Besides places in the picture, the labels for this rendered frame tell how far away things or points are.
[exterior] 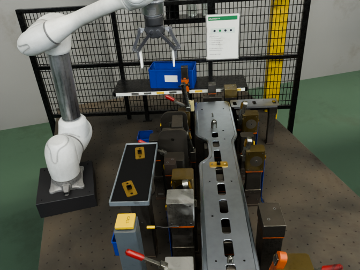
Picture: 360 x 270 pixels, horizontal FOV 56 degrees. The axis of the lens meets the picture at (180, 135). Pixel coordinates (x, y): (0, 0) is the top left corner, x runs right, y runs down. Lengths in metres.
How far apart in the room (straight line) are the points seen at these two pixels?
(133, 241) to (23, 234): 1.89
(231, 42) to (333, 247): 1.41
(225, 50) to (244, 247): 1.50
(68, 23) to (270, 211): 1.08
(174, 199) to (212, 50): 1.37
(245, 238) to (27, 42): 1.16
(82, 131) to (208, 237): 0.98
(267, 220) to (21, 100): 3.53
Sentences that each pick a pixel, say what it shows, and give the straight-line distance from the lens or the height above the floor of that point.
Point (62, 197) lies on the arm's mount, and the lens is 1.87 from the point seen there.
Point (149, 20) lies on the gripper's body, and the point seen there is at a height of 1.65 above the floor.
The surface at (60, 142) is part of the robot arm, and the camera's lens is 1.79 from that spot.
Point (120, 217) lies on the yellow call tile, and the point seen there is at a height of 1.16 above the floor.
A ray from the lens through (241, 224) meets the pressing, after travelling 1.31.
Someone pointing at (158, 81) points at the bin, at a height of 1.08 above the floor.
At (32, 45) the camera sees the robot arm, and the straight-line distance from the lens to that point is 1.57.
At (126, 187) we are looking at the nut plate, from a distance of 1.24.
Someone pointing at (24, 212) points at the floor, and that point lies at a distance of 3.15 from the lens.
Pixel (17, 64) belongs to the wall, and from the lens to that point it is 4.19.
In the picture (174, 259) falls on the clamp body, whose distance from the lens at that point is 1.13.
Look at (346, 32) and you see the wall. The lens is 5.28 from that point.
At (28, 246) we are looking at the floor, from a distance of 2.86.
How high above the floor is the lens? 1.95
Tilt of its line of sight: 32 degrees down
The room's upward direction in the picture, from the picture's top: 4 degrees counter-clockwise
